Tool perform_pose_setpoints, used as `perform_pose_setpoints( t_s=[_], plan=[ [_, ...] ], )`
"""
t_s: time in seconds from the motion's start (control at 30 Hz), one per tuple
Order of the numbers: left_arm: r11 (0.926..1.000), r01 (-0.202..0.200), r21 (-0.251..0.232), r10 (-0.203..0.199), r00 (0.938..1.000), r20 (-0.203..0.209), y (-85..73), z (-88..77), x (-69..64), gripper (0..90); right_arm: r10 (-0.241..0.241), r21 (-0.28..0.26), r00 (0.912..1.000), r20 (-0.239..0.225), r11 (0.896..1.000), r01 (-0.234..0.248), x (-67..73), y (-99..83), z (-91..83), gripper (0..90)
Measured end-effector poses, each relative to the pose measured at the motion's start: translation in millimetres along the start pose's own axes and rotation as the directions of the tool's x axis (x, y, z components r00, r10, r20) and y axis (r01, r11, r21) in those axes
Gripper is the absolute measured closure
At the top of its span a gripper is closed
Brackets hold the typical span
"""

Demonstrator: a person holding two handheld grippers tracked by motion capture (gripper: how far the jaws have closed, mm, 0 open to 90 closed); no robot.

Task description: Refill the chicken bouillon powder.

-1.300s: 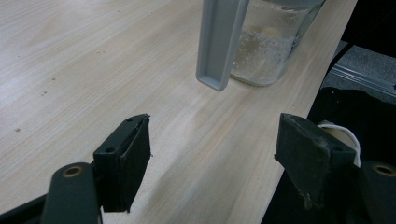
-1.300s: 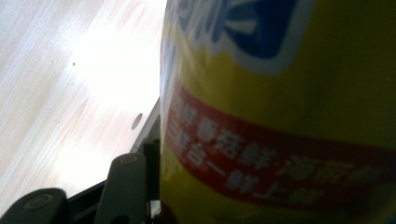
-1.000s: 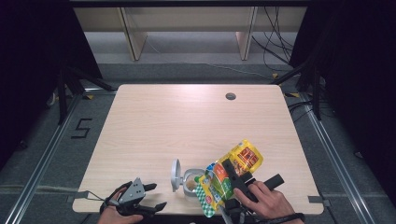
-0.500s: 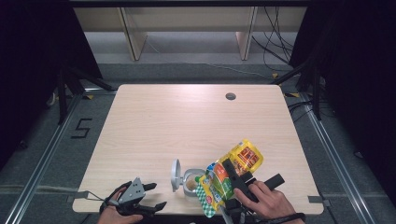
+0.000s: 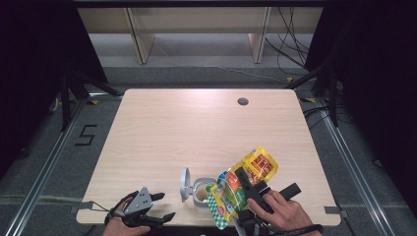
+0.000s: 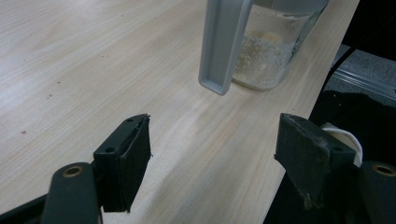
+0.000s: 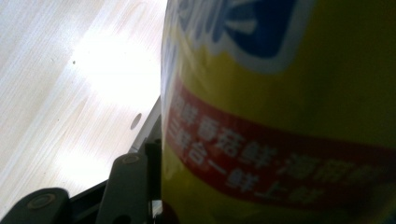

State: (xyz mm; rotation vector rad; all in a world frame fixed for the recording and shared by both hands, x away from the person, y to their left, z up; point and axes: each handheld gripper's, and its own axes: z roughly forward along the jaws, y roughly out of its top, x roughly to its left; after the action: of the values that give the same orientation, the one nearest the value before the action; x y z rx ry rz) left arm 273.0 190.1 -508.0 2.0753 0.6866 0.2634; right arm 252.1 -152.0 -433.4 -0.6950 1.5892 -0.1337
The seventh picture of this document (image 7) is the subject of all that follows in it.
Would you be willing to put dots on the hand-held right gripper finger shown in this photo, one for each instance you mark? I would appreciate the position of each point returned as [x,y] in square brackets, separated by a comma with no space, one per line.
[154,168]

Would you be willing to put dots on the yellow seasoning can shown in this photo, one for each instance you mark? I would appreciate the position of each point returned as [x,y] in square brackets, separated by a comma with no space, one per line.
[280,124]

